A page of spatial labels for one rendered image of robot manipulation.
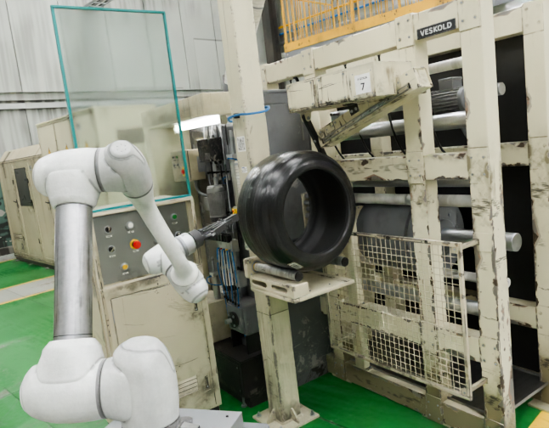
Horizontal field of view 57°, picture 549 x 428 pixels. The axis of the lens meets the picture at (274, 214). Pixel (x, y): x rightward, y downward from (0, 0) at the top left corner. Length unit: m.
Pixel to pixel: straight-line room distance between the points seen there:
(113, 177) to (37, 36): 10.20
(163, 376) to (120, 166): 0.59
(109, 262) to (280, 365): 1.03
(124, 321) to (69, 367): 1.22
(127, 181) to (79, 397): 0.60
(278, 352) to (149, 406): 1.43
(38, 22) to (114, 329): 9.61
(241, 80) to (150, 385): 1.60
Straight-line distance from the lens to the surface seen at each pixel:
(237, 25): 2.58
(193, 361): 2.86
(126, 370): 1.38
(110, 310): 2.61
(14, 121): 11.15
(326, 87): 2.42
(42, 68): 11.53
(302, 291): 2.27
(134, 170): 1.51
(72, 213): 1.53
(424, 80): 2.29
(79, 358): 1.44
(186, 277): 1.86
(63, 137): 6.10
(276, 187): 2.15
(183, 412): 1.63
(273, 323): 2.68
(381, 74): 2.24
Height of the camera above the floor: 1.49
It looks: 8 degrees down
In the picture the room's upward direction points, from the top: 7 degrees counter-clockwise
